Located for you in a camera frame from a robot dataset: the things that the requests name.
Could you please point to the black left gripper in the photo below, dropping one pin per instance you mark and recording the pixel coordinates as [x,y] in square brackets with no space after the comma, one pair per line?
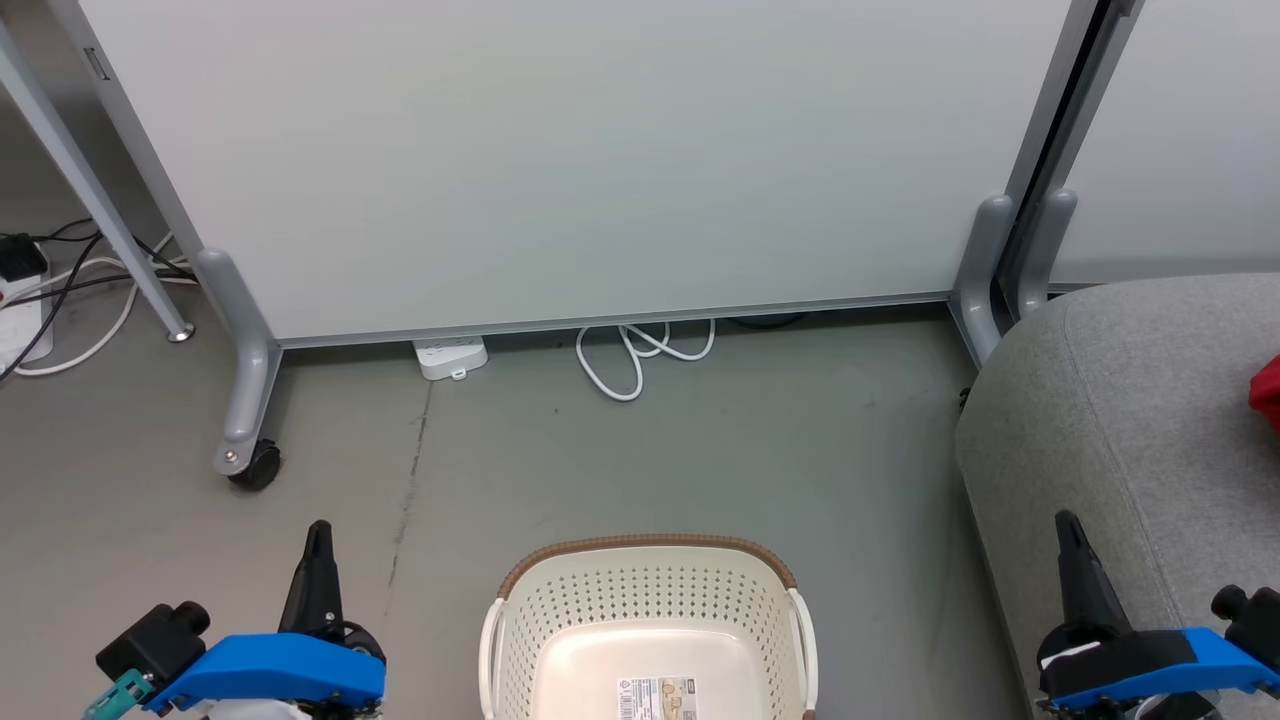
[150,645]

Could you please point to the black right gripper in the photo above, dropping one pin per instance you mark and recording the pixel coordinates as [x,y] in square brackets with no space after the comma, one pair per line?
[1255,620]

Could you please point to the plain red garment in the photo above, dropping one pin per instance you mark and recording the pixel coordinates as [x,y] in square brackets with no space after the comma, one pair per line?
[1268,395]

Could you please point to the grey fabric sofa seat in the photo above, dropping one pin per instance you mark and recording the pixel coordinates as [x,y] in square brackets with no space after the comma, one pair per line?
[1120,420]

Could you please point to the cream perforated laundry basket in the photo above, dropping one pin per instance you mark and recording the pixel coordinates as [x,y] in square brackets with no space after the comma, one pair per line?
[560,600]

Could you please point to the basket barcode sticker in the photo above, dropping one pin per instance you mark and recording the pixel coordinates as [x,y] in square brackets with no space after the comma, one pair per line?
[655,698]

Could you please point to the black caster wheel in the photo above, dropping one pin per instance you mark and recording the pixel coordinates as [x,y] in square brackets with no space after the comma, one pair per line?
[258,467]

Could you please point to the grey partition foot with caster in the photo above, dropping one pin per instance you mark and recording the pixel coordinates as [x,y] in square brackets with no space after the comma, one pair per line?
[250,370]

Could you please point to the white power strip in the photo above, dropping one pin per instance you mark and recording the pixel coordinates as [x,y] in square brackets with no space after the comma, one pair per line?
[450,357]

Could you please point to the short grey partition foot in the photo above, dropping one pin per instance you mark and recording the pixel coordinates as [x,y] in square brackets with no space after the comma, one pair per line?
[985,270]
[1045,250]

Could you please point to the white multi-socket strip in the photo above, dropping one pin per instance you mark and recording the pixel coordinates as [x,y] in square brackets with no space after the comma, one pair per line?
[20,325]

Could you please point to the black power adapter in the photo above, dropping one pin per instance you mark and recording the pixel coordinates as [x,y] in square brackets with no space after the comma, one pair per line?
[20,257]

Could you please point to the grey metal table leg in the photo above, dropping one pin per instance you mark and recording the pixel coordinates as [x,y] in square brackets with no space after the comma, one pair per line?
[90,185]

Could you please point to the narrow white partition panel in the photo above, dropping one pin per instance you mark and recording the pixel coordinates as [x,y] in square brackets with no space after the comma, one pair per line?
[1190,130]

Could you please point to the wide white partition panel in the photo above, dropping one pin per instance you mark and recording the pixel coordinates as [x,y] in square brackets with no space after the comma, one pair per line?
[560,160]

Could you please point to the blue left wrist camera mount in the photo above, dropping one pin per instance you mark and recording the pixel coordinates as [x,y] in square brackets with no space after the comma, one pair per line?
[270,670]

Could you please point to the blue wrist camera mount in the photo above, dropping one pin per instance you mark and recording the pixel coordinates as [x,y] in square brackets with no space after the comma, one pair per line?
[1150,665]
[270,670]

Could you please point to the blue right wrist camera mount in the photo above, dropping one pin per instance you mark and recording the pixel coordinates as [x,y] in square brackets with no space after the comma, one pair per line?
[1150,665]

